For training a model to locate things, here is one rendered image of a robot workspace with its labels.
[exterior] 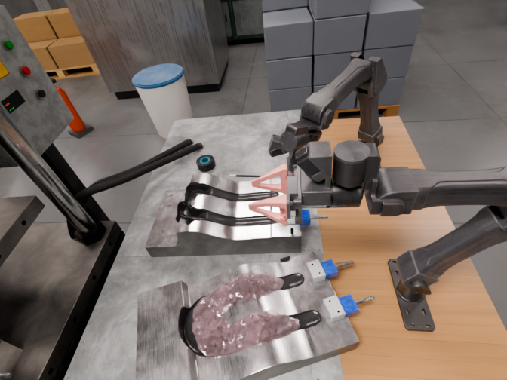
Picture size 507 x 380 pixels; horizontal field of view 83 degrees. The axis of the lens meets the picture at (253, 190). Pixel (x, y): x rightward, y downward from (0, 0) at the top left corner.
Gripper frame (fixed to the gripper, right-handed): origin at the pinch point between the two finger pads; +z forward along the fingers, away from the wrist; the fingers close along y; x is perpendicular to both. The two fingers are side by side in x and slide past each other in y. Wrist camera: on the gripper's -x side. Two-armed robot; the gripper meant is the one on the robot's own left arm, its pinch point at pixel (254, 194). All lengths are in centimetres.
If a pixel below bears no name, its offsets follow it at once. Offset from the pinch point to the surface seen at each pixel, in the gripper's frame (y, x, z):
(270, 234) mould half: -12.9, 30.8, 0.5
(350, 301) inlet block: 6.3, 33.1, -20.5
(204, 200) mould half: -23.3, 26.0, 22.6
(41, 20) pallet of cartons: -416, 38, 372
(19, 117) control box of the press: -34, -3, 79
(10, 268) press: -4, 39, 94
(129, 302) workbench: 6, 39, 43
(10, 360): 24, 37, 69
